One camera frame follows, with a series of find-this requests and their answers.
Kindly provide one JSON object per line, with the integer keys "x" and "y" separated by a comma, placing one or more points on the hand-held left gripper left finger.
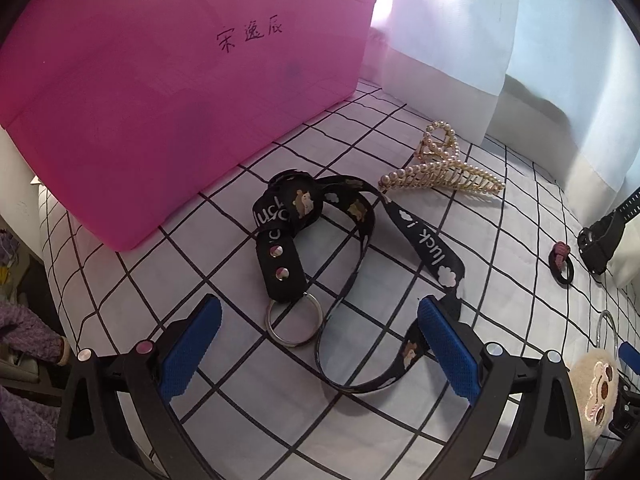
{"x": 192, "y": 345}

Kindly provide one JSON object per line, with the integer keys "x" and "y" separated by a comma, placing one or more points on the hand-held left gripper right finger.
{"x": 447, "y": 350}

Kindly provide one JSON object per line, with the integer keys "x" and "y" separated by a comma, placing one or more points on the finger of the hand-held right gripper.
{"x": 625, "y": 412}
{"x": 629, "y": 357}

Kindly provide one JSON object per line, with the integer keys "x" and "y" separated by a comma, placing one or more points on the silver bangle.
{"x": 611, "y": 330}

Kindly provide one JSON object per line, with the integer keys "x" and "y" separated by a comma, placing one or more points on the beige sloth plush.
{"x": 592, "y": 395}

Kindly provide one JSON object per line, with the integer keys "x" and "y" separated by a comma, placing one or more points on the black wrist watch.
{"x": 600, "y": 240}

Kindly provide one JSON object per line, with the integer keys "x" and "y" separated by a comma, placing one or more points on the pearl hair claw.
{"x": 445, "y": 175}

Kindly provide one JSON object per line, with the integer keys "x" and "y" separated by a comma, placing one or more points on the pink plastic tub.
{"x": 150, "y": 85}

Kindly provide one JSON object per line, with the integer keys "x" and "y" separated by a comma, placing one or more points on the white curtain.
{"x": 627, "y": 260}
{"x": 450, "y": 35}

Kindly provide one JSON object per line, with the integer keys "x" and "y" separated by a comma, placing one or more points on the white checkered cloth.
{"x": 350, "y": 435}

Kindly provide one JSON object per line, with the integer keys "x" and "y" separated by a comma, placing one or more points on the purple fuzzy clothing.
{"x": 25, "y": 390}

